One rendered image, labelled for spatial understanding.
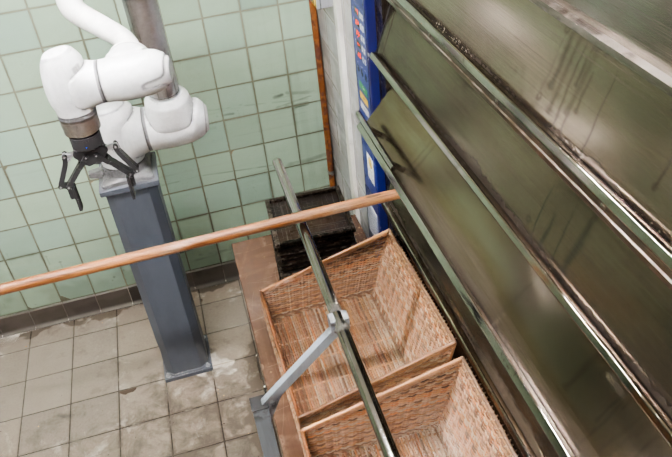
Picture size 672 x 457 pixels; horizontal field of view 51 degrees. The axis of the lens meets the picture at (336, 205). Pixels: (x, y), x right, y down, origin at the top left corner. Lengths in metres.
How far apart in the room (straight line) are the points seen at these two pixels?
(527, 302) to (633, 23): 0.65
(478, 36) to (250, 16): 1.64
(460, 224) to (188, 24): 1.61
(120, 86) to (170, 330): 1.50
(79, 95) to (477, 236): 0.96
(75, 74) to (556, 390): 1.22
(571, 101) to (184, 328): 2.16
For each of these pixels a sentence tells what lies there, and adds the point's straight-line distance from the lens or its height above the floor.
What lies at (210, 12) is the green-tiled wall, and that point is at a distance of 2.93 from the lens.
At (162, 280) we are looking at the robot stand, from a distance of 2.84.
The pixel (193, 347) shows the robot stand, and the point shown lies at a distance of 3.10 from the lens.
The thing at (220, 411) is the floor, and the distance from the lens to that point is 3.05.
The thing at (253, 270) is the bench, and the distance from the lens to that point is 2.72.
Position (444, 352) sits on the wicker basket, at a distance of 2.03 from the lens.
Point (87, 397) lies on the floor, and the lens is 3.30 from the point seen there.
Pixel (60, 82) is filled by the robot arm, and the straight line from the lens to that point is 1.74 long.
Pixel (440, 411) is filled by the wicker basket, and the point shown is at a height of 0.65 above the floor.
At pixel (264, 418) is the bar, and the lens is 1.82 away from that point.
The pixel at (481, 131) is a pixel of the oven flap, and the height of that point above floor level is 1.55.
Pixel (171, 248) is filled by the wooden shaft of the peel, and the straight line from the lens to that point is 1.90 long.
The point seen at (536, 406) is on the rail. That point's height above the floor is 1.25.
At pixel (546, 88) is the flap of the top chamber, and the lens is 1.23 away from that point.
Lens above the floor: 2.34
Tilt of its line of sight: 36 degrees down
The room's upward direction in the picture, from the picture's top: 6 degrees counter-clockwise
